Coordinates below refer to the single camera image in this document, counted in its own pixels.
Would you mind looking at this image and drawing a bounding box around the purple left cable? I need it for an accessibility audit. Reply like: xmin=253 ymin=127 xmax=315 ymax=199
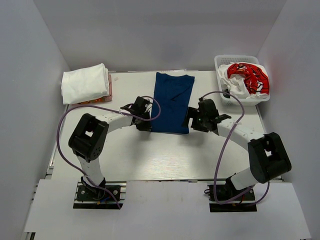
xmin=57 ymin=96 xmax=162 ymax=210

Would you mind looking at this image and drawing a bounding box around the white plastic basket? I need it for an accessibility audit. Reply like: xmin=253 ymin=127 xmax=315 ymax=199
xmin=214 ymin=55 xmax=270 ymax=106

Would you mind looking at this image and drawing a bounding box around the folded red patterned t-shirt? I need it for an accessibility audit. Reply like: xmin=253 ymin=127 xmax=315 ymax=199
xmin=75 ymin=97 xmax=108 ymax=105

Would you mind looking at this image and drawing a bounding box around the blue Mickey t-shirt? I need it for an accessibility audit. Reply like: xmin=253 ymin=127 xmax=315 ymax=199
xmin=151 ymin=72 xmax=195 ymax=135

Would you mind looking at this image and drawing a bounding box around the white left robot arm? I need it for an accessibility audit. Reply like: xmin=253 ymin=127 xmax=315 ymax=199
xmin=68 ymin=96 xmax=152 ymax=200

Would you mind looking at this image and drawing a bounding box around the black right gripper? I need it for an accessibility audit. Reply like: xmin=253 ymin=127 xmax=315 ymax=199
xmin=181 ymin=107 xmax=209 ymax=133

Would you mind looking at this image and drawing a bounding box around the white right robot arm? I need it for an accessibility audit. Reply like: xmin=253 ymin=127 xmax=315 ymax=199
xmin=182 ymin=99 xmax=292 ymax=200

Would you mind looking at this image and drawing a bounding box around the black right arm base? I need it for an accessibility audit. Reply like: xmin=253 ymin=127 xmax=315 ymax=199
xmin=204 ymin=183 xmax=258 ymax=214

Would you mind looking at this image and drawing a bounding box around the folded white t-shirt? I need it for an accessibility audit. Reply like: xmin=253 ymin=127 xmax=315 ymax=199
xmin=61 ymin=63 xmax=110 ymax=105

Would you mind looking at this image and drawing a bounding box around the folded pink t-shirt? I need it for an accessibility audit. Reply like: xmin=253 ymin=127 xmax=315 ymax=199
xmin=105 ymin=74 xmax=113 ymax=102

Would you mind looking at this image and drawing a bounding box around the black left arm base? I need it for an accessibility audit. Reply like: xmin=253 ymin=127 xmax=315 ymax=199
xmin=73 ymin=181 xmax=127 ymax=210

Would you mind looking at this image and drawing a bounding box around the purple cable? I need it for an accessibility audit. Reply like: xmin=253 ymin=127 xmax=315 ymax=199
xmin=199 ymin=91 xmax=271 ymax=205
xmin=57 ymin=96 xmax=162 ymax=210

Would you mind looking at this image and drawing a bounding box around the white t-shirt with red print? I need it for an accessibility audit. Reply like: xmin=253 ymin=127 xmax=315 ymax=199
xmin=216 ymin=62 xmax=270 ymax=100

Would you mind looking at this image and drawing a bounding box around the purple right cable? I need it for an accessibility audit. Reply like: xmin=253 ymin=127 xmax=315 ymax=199
xmin=199 ymin=91 xmax=271 ymax=205

